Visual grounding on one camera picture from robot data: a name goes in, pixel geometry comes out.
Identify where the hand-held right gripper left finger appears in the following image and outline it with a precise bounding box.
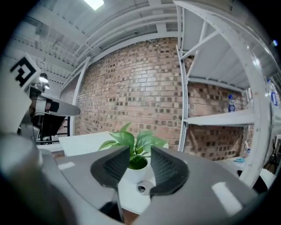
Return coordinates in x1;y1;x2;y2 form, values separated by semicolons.
41;145;131;221

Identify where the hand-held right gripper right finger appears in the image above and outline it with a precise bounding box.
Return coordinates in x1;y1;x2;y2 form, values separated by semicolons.
131;145;259;225

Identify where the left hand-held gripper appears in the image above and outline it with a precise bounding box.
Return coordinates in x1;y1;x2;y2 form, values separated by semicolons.
0;52;81;137

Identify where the green plant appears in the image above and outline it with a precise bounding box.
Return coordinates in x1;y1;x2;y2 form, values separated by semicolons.
98;122;169;184

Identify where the white square table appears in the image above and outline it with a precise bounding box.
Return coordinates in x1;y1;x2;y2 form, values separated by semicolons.
58;131;170;215

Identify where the black pendant lamp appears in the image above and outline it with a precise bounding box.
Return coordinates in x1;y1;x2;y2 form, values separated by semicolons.
39;73;50;90

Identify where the grey round table grommet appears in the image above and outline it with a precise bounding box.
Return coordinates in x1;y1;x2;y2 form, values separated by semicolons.
137;181;155;196

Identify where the blue wrapped drink bottle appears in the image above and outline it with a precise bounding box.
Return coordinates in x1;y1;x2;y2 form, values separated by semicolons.
227;94;237;113

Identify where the ceiling light panel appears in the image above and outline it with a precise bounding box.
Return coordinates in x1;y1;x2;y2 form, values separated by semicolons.
83;0;104;11

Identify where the blue label clear bottle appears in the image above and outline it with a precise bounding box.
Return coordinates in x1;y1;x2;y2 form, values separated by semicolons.
266;78;281;106

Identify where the white metal shelf rack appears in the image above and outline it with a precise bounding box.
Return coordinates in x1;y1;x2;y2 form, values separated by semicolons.
173;0;281;192

